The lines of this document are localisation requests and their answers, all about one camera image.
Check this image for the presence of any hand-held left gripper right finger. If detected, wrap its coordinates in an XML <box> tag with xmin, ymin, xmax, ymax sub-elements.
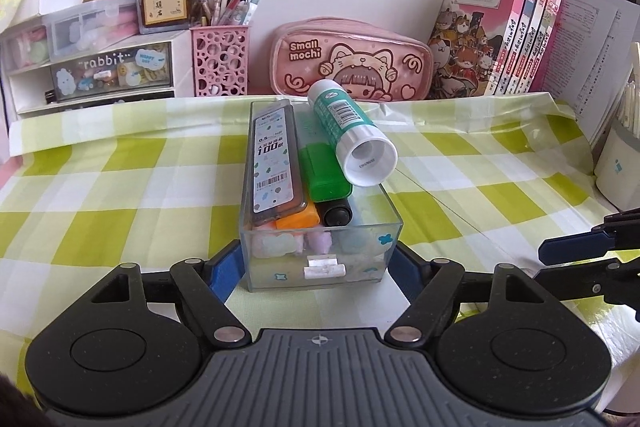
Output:
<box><xmin>384</xmin><ymin>244</ymin><xmax>538</xmax><ymax>350</ymax></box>

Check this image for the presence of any grey pencil lead case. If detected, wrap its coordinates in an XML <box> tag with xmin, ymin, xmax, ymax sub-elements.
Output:
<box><xmin>249</xmin><ymin>99</ymin><xmax>308</xmax><ymax>229</ymax></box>

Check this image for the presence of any clear plastic box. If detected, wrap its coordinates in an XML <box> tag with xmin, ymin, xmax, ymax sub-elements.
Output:
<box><xmin>239</xmin><ymin>99</ymin><xmax>405</xmax><ymax>294</ymax></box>

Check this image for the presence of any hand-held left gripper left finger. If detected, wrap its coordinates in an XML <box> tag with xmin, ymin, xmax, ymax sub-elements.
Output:
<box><xmin>90</xmin><ymin>241</ymin><xmax>253</xmax><ymax>350</ymax></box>

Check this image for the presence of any white drawer organiser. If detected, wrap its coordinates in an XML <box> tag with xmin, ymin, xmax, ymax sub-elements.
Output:
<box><xmin>0</xmin><ymin>0</ymin><xmax>193</xmax><ymax>115</ymax></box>

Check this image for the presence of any clear storage box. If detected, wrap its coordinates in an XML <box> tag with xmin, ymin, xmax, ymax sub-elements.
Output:
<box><xmin>42</xmin><ymin>0</ymin><xmax>143</xmax><ymax>64</ymax></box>

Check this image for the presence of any green checked tablecloth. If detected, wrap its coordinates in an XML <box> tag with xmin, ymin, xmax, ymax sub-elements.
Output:
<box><xmin>0</xmin><ymin>92</ymin><xmax>640</xmax><ymax>427</ymax></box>

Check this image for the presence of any pink cartoon cover book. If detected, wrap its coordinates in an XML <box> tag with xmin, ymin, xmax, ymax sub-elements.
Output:
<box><xmin>429</xmin><ymin>0</ymin><xmax>530</xmax><ymax>100</ymax></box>

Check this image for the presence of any pink perforated pen holder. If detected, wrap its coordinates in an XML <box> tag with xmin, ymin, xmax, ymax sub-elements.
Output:
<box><xmin>190</xmin><ymin>24</ymin><xmax>251</xmax><ymax>98</ymax></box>

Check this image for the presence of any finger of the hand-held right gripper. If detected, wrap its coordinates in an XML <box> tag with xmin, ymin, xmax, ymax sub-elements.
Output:
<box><xmin>537</xmin><ymin>212</ymin><xmax>640</xmax><ymax>265</ymax></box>
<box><xmin>532</xmin><ymin>257</ymin><xmax>640</xmax><ymax>304</ymax></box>

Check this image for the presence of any pink cartoon pencil case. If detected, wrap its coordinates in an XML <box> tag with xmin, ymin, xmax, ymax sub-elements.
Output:
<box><xmin>270</xmin><ymin>19</ymin><xmax>433</xmax><ymax>102</ymax></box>

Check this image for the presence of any stack of printed papers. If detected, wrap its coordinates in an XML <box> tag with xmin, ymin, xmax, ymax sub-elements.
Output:
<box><xmin>537</xmin><ymin>0</ymin><xmax>640</xmax><ymax>148</ymax></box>

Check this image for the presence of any pink spine book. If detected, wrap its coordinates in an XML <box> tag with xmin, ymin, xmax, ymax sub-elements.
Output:
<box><xmin>492</xmin><ymin>0</ymin><xmax>541</xmax><ymax>96</ymax></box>
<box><xmin>520</xmin><ymin>0</ymin><xmax>563</xmax><ymax>94</ymax></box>
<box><xmin>505</xmin><ymin>0</ymin><xmax>551</xmax><ymax>95</ymax></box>

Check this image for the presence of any green and white glue stick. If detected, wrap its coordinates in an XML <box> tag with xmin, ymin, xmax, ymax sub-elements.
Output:
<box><xmin>306</xmin><ymin>79</ymin><xmax>399</xmax><ymax>188</ymax></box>

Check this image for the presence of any green highlighter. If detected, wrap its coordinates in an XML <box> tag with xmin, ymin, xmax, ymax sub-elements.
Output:
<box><xmin>292</xmin><ymin>104</ymin><xmax>353</xmax><ymax>202</ymax></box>

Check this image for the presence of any wooden framed sign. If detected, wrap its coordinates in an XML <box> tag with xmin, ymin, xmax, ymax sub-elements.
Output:
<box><xmin>139</xmin><ymin>0</ymin><xmax>190</xmax><ymax>28</ymax></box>

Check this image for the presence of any clear sticker drawer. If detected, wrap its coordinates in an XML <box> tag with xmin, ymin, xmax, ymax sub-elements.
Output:
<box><xmin>50</xmin><ymin>42</ymin><xmax>173</xmax><ymax>102</ymax></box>

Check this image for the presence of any dark grey marker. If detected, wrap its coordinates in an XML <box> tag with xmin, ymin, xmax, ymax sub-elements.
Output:
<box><xmin>316</xmin><ymin>199</ymin><xmax>353</xmax><ymax>228</ymax></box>

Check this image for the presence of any light blue highlighter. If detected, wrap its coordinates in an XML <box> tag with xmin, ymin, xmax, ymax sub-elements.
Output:
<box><xmin>272</xmin><ymin>232</ymin><xmax>306</xmax><ymax>258</ymax></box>

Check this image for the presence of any purple cat-cap pen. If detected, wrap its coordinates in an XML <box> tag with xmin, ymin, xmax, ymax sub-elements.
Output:
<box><xmin>306</xmin><ymin>229</ymin><xmax>335</xmax><ymax>255</ymax></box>

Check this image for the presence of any white cup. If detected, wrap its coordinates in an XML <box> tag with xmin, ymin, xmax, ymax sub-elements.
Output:
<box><xmin>592</xmin><ymin>117</ymin><xmax>640</xmax><ymax>212</ymax></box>

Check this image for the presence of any orange highlighter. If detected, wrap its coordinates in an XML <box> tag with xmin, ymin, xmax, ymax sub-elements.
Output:
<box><xmin>275</xmin><ymin>199</ymin><xmax>321</xmax><ymax>230</ymax></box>

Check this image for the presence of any bundle of white sticks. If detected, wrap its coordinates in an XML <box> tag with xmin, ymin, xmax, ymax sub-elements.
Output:
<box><xmin>612</xmin><ymin>42</ymin><xmax>640</xmax><ymax>132</ymax></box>

